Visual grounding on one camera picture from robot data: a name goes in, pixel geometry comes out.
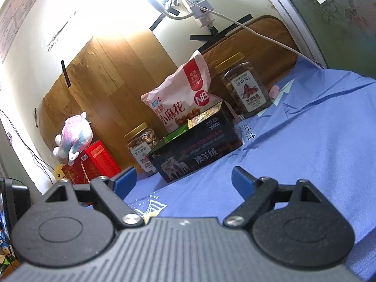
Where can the wall poster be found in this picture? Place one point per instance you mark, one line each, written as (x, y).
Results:
(16, 8)

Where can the pink and blue plush toy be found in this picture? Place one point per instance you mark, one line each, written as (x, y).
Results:
(73, 135)

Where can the blue printed bed sheet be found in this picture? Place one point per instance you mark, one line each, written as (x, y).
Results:
(293, 138)

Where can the black tape strip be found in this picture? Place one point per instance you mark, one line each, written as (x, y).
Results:
(226, 32)
(66, 73)
(164, 19)

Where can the light nut jar gold lid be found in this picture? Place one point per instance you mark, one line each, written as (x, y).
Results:
(141, 147)

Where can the pink snack bag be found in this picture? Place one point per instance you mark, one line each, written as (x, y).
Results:
(176, 94)

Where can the dark nut jar gold lid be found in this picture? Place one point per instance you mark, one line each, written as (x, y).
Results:
(249, 94)

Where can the black monitor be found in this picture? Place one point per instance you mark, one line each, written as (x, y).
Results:
(13, 211)

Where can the white power strip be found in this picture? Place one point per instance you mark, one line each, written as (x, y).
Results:
(196, 3)

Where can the brown padded headboard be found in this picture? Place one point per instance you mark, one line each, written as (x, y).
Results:
(258, 35)

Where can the patterned glass door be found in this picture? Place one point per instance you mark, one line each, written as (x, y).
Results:
(337, 11)

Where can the yellow peanut snack packet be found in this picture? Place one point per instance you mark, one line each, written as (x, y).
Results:
(205, 117)

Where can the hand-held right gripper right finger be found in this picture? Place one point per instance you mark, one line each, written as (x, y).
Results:
(243, 182)

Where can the white usb lamp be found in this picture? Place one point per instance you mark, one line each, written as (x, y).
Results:
(164, 7)

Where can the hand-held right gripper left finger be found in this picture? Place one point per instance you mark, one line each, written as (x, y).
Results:
(124, 182)

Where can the wooden wall panel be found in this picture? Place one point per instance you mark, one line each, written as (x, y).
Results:
(117, 73)

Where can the black cardboard box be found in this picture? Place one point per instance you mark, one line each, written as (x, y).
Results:
(199, 155)

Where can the yellow plush toy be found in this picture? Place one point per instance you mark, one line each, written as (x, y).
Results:
(59, 172)

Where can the red gift box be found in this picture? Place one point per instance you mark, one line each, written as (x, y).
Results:
(100, 158)

